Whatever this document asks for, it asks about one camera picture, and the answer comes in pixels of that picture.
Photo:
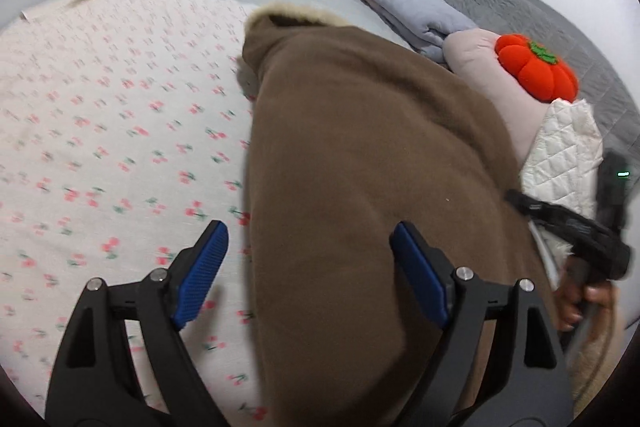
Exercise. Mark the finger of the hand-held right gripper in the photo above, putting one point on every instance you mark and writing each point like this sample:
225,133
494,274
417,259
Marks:
525,202

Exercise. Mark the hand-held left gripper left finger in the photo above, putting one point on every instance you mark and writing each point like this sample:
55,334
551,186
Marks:
200,277

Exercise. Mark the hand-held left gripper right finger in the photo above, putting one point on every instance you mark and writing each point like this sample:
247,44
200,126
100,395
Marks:
417,268

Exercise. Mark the brown coat with fur collar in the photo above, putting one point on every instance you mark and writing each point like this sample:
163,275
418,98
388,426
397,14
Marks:
360,167

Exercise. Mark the person's right hand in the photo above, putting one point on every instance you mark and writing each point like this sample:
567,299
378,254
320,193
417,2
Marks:
567,304

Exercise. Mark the white quilted cushion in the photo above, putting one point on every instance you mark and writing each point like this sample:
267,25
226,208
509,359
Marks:
565,147

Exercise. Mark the pale pink pillow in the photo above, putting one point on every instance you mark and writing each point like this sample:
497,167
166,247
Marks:
500,87

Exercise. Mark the red pumpkin plush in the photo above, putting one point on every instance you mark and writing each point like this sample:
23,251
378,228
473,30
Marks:
535,67

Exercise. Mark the floral print bed sheet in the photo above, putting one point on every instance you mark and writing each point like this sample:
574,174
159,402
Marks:
125,132

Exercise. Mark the grey quilted pillow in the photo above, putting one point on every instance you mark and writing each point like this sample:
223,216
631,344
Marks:
550,22

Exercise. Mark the blue-grey folded blanket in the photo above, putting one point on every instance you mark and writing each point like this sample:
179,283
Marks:
415,7

